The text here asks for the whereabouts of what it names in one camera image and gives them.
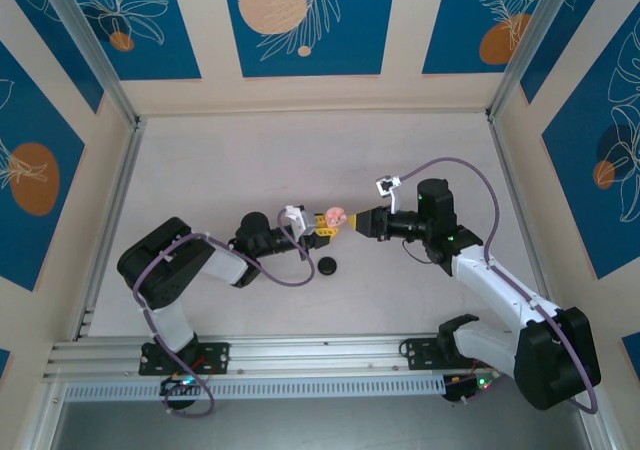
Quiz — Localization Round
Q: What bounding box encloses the grey slotted cable duct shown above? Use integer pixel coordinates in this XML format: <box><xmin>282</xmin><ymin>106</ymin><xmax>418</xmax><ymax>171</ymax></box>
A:
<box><xmin>63</xmin><ymin>375</ymin><xmax>447</xmax><ymax>402</ymax></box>

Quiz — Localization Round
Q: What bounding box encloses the thin black wire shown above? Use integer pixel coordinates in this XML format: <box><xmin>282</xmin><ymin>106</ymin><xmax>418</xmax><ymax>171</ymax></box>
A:
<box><xmin>401</xmin><ymin>236</ymin><xmax>437</xmax><ymax>267</ymax></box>

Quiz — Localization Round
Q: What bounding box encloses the aluminium frame post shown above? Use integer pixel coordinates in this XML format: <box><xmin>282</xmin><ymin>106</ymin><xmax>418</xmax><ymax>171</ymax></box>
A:
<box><xmin>485</xmin><ymin>0</ymin><xmax>591</xmax><ymax>124</ymax></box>
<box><xmin>35</xmin><ymin>0</ymin><xmax>147</xmax><ymax>130</ymax></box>

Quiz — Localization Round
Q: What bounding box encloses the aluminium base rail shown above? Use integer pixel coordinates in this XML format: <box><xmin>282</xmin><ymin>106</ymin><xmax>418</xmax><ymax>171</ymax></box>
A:
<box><xmin>42</xmin><ymin>333</ymin><xmax>596</xmax><ymax>384</ymax></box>

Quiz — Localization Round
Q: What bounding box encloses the aluminium table side rail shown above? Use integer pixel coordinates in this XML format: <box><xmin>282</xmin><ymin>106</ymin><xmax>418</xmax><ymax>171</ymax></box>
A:
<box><xmin>485</xmin><ymin>112</ymin><xmax>556</xmax><ymax>304</ymax></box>
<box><xmin>71</xmin><ymin>115</ymin><xmax>148</xmax><ymax>342</ymax></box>

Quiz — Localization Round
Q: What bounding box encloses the black controller board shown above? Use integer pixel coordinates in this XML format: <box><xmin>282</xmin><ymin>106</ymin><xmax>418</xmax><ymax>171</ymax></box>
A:
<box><xmin>159</xmin><ymin>374</ymin><xmax>201</xmax><ymax>414</ymax></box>
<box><xmin>443</xmin><ymin>372</ymin><xmax>499</xmax><ymax>407</ymax></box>

